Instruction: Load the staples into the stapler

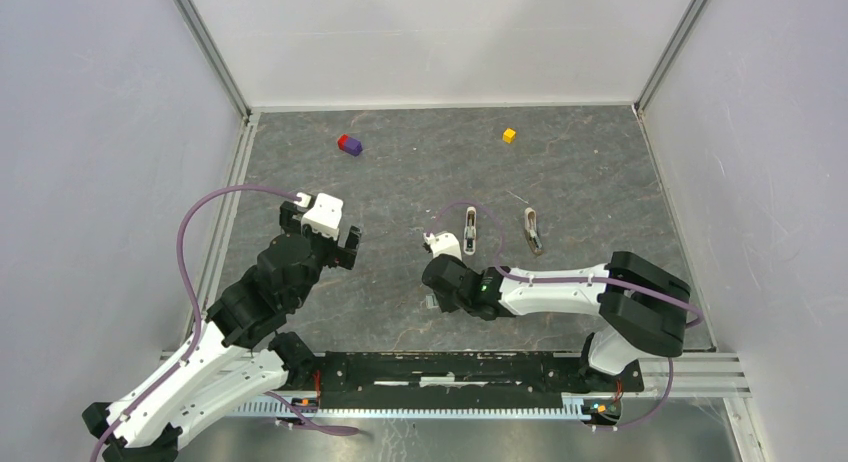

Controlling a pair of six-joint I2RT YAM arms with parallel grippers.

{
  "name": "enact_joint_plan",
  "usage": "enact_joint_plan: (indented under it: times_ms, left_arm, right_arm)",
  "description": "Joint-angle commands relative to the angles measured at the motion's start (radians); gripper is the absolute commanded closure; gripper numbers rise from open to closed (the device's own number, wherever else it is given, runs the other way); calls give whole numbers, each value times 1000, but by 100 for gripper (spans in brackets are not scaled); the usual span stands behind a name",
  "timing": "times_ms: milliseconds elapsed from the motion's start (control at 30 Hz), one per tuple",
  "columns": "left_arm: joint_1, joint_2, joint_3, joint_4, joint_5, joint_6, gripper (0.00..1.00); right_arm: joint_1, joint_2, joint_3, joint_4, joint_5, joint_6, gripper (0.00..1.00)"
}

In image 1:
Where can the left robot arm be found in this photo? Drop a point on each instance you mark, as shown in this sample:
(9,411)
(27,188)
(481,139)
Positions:
(240,353)

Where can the red and purple block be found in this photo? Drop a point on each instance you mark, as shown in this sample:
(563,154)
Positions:
(350,145)

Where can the yellow cube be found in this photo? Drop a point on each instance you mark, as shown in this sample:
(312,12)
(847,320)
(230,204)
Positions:
(509,135)

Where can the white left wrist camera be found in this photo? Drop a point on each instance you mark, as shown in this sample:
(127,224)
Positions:
(321,214)

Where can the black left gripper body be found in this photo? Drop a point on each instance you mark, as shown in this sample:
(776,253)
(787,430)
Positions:
(325,250)

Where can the staple tray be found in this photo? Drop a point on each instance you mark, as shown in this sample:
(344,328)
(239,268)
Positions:
(431,302)

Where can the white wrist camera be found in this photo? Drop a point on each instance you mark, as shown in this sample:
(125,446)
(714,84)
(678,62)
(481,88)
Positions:
(321,214)
(443,243)

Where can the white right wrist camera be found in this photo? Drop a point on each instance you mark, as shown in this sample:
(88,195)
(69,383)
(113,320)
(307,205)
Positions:
(443,243)

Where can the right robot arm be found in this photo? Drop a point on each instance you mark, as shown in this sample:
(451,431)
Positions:
(644,306)

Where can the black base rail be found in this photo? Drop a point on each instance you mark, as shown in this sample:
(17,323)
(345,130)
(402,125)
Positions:
(455,380)

